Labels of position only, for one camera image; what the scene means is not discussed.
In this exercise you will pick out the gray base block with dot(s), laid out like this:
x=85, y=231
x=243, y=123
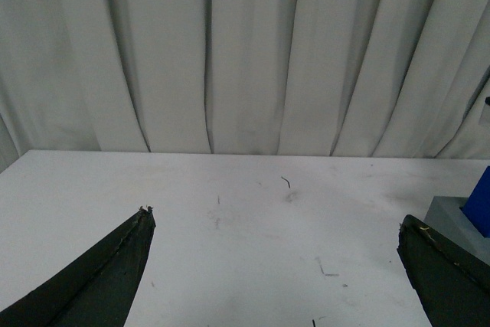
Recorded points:
x=445, y=216

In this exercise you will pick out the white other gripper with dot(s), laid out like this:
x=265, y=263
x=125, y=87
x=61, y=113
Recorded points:
x=485, y=116

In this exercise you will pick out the white pleated curtain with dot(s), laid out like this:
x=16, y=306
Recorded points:
x=362, y=78

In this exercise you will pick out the blue part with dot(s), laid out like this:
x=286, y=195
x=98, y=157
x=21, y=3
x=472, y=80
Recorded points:
x=477, y=207

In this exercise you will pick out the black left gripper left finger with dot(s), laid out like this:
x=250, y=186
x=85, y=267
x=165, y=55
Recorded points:
x=97, y=288

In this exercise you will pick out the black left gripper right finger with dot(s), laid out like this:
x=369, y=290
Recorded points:
x=451, y=283

